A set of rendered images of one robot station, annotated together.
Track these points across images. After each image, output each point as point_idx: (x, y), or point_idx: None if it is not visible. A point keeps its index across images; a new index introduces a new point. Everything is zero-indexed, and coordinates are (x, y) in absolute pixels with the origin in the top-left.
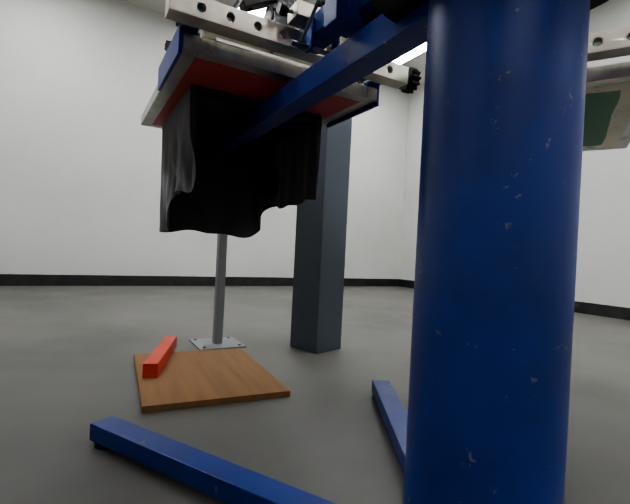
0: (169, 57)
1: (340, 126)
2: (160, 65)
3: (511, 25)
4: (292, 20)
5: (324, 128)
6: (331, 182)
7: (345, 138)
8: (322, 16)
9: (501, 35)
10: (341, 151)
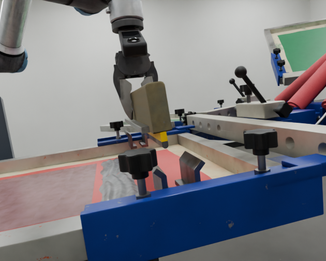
0: (243, 212)
1: (7, 126)
2: (117, 214)
3: None
4: (272, 117)
5: (2, 135)
6: None
7: (10, 136)
8: (300, 121)
9: None
10: (13, 153)
